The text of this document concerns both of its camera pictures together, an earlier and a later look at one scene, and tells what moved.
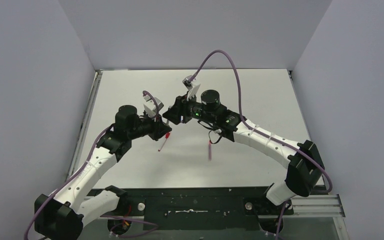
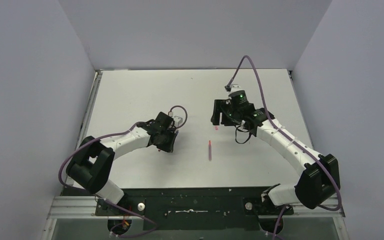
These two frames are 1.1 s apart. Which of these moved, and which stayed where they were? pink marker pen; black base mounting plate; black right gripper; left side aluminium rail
Moved: black right gripper
Stayed: left side aluminium rail; pink marker pen; black base mounting plate
